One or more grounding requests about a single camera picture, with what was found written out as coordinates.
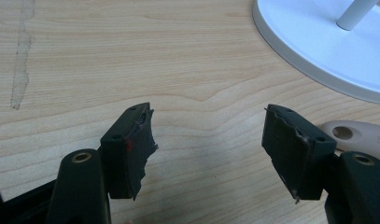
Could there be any white lamp pole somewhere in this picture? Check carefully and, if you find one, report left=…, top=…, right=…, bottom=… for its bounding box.
left=335, top=0, right=380, bottom=32

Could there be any beige plastic handle with hole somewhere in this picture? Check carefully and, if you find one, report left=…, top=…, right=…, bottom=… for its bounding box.
left=319, top=119, right=380, bottom=161

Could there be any white round lamp base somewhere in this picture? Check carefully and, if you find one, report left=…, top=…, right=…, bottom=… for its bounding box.
left=252, top=0, right=380, bottom=105

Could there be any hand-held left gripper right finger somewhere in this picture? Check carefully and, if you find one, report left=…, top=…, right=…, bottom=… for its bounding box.
left=261, top=104, right=380, bottom=224

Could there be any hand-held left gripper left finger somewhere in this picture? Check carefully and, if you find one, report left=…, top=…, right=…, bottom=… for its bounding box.
left=45, top=102, right=159, bottom=224

